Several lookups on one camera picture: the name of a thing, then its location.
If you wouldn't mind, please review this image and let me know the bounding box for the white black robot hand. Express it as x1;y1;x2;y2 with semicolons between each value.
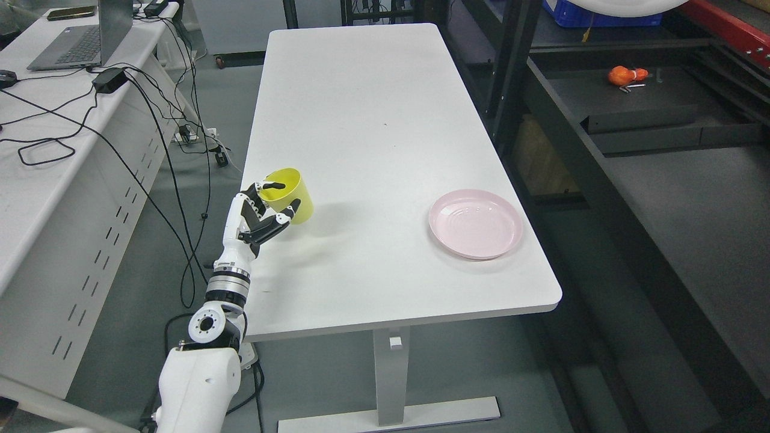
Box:
214;180;303;276

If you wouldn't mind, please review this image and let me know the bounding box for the yellow plastic cup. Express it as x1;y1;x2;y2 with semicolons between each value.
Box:
259;168;314;224

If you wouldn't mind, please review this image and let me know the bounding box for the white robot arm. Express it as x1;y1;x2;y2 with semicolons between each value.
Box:
154;265;250;432

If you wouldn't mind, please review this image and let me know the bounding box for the orange toy on shelf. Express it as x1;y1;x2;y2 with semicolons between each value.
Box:
607;66;649;87

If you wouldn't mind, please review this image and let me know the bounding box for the white power strip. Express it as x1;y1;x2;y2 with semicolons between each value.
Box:
171;125;219;145

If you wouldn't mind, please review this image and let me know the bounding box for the white standing desk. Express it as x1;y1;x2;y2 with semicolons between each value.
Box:
243;23;562;432

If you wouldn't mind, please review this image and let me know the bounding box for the white side desk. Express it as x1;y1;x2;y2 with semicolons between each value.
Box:
1;5;186;399

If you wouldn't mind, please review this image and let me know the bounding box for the black power adapter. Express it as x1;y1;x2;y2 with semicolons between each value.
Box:
91;67;129;95

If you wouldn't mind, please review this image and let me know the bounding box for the pink plastic plate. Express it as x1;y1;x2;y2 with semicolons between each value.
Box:
427;189;523;260

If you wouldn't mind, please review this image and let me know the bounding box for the grey laptop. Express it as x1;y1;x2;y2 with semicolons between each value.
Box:
26;1;133;71

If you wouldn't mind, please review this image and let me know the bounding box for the black smartphone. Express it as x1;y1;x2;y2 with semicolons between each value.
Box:
46;5;97;21

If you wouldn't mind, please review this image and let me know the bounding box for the blue plastic crate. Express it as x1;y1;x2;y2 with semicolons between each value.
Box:
541;1;663;28

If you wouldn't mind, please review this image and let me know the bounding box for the black metal frame rack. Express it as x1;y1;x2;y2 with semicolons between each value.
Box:
431;1;768;432

